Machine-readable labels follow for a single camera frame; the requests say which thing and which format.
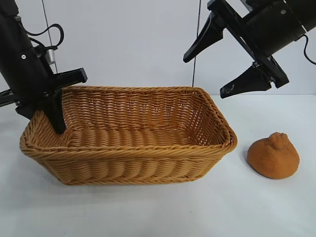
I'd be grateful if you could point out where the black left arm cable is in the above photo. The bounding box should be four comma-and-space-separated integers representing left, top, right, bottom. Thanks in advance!
24, 23, 65, 51

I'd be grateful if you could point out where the orange-brown bread bun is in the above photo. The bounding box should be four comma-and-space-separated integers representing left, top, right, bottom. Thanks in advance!
247, 132, 301, 180

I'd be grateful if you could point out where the tan woven wicker basket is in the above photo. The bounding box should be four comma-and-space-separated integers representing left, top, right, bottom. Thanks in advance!
19, 85, 238, 186

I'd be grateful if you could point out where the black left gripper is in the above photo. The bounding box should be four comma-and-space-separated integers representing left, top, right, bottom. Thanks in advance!
0, 46, 88, 135

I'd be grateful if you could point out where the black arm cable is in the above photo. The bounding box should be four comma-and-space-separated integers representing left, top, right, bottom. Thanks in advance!
300, 34, 316, 64
24, 23, 65, 51

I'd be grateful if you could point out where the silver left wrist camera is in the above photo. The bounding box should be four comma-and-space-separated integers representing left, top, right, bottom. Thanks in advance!
46, 48, 56, 65

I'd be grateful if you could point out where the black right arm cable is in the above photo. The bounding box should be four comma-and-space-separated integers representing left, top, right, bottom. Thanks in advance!
300, 34, 316, 64

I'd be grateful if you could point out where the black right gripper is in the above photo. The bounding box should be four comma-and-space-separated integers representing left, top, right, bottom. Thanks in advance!
182, 0, 307, 100

